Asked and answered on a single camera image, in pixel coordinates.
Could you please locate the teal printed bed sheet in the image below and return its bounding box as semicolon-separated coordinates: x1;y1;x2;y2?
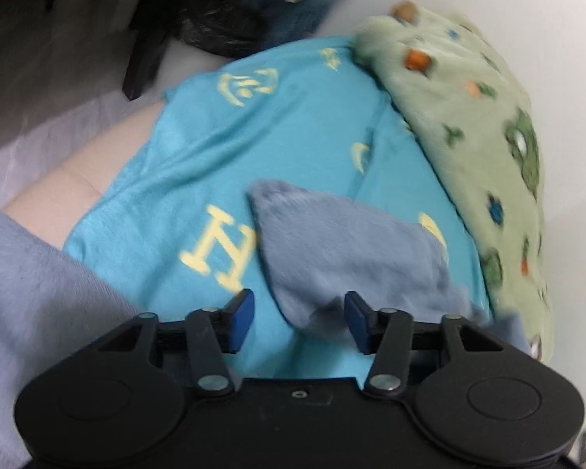
63;34;494;382

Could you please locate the green printed fleece blanket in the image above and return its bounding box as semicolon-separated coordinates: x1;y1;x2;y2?
354;2;555;362

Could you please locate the blue-grey fleece garment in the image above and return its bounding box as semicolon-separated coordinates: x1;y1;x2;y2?
0;181;535;469

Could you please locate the beige mattress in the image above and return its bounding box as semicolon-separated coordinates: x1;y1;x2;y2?
2;100;164;250

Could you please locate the black plastic bag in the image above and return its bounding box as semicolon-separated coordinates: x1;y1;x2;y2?
178;0;269;58

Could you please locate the black chair frame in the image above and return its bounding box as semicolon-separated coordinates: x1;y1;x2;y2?
122;0;177;101

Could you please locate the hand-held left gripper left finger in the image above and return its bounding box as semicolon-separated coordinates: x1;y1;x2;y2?
95;289;255;397

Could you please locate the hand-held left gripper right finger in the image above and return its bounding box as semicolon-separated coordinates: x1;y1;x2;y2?
344;292;506;396

